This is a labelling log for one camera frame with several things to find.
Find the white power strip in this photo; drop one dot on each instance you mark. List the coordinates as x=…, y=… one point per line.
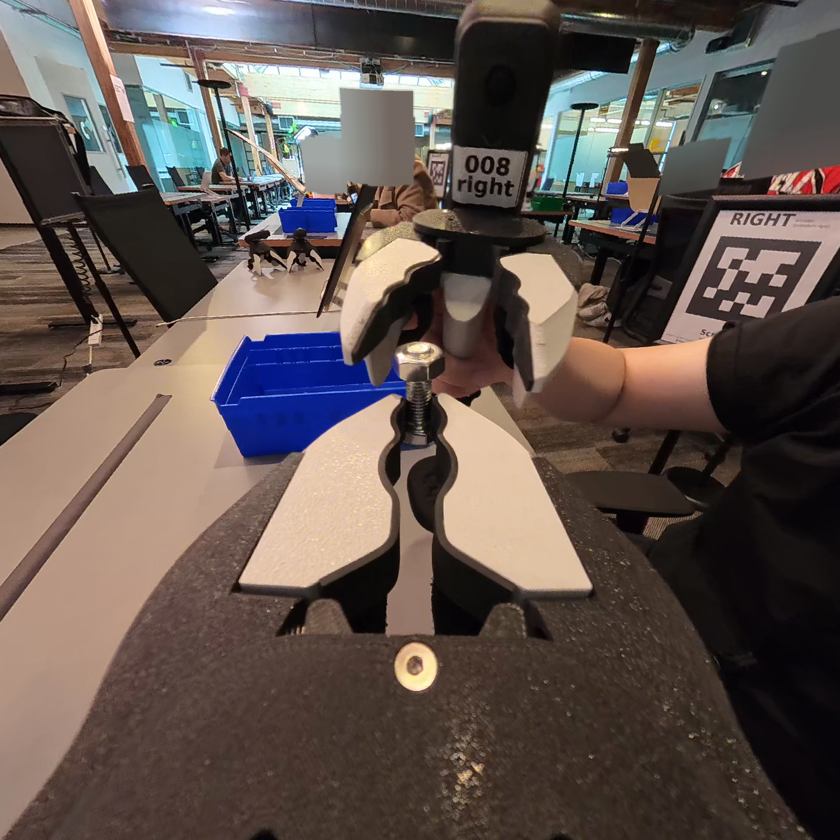
x=96, y=334

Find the person's right forearm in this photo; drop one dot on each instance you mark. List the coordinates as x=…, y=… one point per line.
x=623, y=387

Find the cardboard box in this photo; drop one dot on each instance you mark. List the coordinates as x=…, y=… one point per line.
x=640, y=177

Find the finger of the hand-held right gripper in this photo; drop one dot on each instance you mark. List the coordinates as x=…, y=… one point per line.
x=380, y=295
x=548, y=315

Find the wooden post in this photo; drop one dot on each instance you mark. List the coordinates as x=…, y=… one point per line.
x=105, y=79
x=633, y=111

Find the idle hand-held gripper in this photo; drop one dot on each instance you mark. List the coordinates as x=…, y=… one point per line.
x=302, y=249
x=262, y=254

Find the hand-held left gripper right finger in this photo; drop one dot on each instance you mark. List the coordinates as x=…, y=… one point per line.
x=512, y=518

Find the silver hex bolt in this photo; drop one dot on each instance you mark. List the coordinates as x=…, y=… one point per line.
x=418, y=387

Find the blue plastic bin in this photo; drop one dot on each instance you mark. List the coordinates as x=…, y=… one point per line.
x=620, y=190
x=295, y=407
x=627, y=215
x=307, y=220

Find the green bin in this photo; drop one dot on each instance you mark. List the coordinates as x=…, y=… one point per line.
x=550, y=203

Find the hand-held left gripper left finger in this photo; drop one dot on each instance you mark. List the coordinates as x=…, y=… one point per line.
x=321, y=512

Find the small tag sign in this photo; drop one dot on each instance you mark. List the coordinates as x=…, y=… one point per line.
x=438, y=174

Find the tag sign board on stand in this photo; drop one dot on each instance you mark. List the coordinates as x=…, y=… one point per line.
x=754, y=275

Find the silver hex nut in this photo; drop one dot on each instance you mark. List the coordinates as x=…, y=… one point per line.
x=417, y=434

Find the red patterned cloth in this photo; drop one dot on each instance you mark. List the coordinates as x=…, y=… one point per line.
x=800, y=180

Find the black chair armrest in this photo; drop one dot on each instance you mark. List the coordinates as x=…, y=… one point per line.
x=630, y=492

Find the ceiling projector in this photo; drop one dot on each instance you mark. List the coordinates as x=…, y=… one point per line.
x=371, y=72

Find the black floor lamp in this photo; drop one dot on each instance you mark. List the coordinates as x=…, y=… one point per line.
x=220, y=118
x=577, y=144

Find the white cloth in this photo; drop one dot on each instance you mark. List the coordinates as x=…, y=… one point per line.
x=597, y=305

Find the person's right hand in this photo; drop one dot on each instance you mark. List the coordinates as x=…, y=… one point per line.
x=472, y=380

